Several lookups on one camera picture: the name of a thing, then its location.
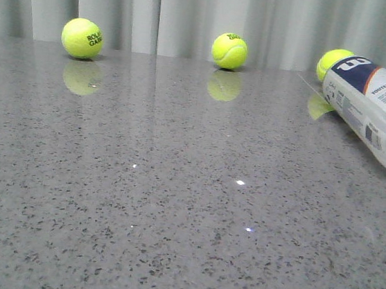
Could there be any clear Wilson tennis ball can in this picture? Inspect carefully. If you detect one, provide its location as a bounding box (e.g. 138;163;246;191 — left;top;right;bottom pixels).
322;55;386;168

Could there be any left yellow tennis ball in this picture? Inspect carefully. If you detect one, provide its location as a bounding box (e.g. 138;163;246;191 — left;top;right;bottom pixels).
61;18;103;59

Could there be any right yellow Wilson tennis ball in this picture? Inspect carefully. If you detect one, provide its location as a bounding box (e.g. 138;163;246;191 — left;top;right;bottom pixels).
316;49;354;82

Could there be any grey pleated curtain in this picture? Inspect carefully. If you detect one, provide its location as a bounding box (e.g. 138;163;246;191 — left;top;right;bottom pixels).
0;0;386;71

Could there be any middle yellow tennis ball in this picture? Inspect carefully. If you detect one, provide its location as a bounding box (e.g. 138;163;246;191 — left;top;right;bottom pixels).
211;33;249;70

